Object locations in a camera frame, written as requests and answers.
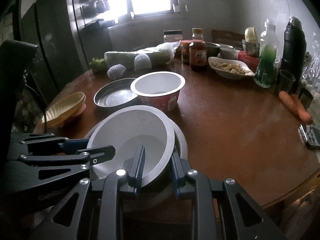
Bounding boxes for small steel cup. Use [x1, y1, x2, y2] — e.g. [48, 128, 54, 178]
[299, 89, 314, 110]

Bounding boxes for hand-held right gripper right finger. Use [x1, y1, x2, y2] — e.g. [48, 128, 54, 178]
[171, 152, 285, 240]

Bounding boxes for small dark glass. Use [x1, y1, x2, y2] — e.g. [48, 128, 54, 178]
[279, 69, 296, 95]

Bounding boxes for brown sauce bottle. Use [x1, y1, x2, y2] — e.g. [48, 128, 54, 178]
[189, 28, 207, 70]

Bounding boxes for black cable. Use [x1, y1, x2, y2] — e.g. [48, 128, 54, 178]
[24, 72, 50, 128]

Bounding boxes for red sauce jar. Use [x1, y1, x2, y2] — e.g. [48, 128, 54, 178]
[180, 40, 194, 65]

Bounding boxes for clear glassware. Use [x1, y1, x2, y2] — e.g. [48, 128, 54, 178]
[302, 30, 320, 93]

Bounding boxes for napa cabbage in plastic bag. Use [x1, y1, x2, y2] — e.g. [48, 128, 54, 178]
[104, 41, 180, 69]

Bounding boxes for carrot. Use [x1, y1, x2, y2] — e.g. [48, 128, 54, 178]
[279, 91, 313, 124]

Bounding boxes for tiered storage rack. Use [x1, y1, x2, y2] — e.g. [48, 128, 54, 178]
[72, 0, 113, 28]

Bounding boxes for small grey bowl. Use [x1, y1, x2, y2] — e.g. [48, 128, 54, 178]
[205, 42, 222, 57]

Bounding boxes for yellow-capped bottle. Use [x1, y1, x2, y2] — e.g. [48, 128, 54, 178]
[244, 27, 258, 44]

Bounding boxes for red packet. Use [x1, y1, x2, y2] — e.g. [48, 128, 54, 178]
[237, 51, 260, 72]

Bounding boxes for cream shell-shaped plate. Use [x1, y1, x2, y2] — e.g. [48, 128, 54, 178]
[41, 92, 85, 127]

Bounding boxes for dark refrigerator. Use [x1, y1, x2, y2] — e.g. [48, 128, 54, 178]
[19, 0, 85, 100]

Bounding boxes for white dish with food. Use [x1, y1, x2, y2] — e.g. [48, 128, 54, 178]
[208, 56, 255, 80]

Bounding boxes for pink bear-face plate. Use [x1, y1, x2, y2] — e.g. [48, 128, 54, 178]
[74, 94, 87, 117]

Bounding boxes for black thermos flask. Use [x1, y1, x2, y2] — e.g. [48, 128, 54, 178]
[279, 17, 307, 94]

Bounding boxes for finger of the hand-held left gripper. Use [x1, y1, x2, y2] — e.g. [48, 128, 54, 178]
[19, 145, 117, 182]
[17, 133, 88, 155]

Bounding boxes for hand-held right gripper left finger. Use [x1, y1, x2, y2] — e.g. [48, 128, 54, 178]
[35, 144, 147, 240]

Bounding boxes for black-lidded jar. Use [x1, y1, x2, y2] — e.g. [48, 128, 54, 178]
[163, 30, 183, 43]

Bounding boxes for round steel pan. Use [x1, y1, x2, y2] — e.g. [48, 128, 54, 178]
[94, 78, 140, 108]

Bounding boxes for plastic bottle with green liquid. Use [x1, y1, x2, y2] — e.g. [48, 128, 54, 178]
[254, 19, 280, 88]

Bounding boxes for black flat device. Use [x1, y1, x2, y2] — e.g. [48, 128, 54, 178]
[299, 124, 320, 150]

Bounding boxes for fruit in white foam net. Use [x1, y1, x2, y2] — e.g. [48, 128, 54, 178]
[107, 64, 127, 81]
[134, 54, 152, 71]

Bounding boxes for brown wooden chair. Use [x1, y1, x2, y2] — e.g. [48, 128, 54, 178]
[211, 29, 247, 48]

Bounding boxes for leafy green vegetable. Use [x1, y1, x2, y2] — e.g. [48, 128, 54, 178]
[89, 58, 107, 73]

